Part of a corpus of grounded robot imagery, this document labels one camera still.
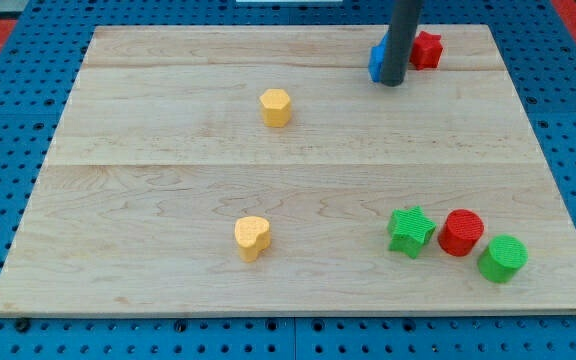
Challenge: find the green star block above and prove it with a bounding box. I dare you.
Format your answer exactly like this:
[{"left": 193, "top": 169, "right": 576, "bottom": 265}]
[{"left": 387, "top": 206, "right": 436, "bottom": 259}]

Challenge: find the red circle block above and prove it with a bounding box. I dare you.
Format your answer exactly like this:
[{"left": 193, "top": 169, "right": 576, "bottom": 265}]
[{"left": 438, "top": 209, "right": 484, "bottom": 257}]

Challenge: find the red star block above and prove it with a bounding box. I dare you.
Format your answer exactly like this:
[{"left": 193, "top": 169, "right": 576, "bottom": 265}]
[{"left": 410, "top": 31, "right": 443, "bottom": 70}]

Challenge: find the green circle block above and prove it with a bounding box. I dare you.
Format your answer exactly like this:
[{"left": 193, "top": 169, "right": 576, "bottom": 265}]
[{"left": 477, "top": 234, "right": 529, "bottom": 283}]

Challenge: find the wooden board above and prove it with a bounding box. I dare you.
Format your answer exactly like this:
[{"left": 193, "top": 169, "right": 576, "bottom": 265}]
[{"left": 0, "top": 25, "right": 576, "bottom": 318}]

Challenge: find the yellow heart block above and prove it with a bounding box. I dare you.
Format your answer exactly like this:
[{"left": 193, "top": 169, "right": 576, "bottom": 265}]
[{"left": 234, "top": 216, "right": 271, "bottom": 262}]

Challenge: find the yellow hexagon block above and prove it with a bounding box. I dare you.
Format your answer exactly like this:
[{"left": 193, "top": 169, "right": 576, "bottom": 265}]
[{"left": 259, "top": 88, "right": 292, "bottom": 128}]

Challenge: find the blue block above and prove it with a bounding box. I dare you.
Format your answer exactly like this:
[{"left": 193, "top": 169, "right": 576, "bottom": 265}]
[{"left": 368, "top": 34, "right": 388, "bottom": 83}]

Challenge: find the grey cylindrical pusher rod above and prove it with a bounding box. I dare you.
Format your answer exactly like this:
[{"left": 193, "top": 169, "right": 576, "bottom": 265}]
[{"left": 380, "top": 0, "right": 423, "bottom": 87}]

